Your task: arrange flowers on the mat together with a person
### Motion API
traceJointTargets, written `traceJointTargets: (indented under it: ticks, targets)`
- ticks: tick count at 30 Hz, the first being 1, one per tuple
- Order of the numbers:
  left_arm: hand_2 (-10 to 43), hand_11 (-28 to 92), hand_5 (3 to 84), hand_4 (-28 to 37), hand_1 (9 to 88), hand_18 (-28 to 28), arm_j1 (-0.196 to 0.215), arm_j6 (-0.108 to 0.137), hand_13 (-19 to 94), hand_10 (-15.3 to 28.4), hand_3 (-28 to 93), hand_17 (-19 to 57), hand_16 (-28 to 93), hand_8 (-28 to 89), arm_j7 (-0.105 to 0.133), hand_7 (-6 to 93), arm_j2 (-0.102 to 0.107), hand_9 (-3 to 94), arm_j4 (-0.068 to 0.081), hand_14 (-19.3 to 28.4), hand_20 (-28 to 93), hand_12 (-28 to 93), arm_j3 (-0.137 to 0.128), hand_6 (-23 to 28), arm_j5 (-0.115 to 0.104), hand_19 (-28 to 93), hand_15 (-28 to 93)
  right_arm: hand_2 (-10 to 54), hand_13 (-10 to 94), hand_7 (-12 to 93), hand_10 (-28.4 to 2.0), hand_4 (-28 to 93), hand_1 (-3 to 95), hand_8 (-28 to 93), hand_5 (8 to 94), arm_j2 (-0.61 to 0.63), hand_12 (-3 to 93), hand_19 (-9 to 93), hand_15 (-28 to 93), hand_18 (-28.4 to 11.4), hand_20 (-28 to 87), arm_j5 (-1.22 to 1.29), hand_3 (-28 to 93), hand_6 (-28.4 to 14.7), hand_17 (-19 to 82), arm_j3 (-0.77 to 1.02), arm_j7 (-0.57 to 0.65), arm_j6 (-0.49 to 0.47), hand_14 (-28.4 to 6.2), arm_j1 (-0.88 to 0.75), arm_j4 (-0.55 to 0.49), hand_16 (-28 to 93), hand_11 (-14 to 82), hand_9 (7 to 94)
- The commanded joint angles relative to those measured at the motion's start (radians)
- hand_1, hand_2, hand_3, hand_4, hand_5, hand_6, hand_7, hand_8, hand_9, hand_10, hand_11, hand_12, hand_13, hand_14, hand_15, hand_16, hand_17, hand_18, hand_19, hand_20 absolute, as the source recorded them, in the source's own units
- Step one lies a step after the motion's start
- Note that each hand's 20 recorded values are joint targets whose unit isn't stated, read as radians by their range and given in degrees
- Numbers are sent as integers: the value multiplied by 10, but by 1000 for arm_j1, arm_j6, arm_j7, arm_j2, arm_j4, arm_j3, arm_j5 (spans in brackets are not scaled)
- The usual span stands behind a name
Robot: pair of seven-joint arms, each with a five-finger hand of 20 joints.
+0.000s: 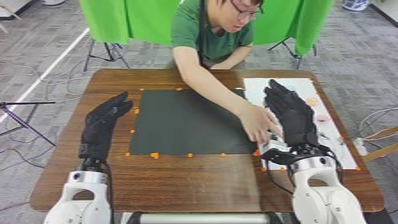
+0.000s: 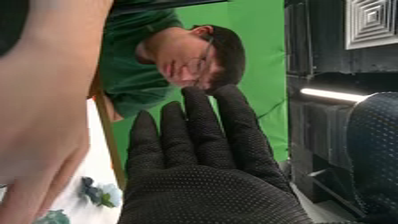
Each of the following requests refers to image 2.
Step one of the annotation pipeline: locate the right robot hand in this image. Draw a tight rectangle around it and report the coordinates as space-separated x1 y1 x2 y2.
115 84 398 224

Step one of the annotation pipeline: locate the person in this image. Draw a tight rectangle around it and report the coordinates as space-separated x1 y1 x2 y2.
0 0 247 224

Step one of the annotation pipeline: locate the white sheet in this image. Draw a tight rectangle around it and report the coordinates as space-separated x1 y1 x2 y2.
33 99 124 224

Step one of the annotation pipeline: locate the ceiling light tube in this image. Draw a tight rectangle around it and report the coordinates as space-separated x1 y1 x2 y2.
298 87 369 103

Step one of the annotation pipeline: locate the ceiling air vent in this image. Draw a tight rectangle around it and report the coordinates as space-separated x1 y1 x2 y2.
344 0 398 51

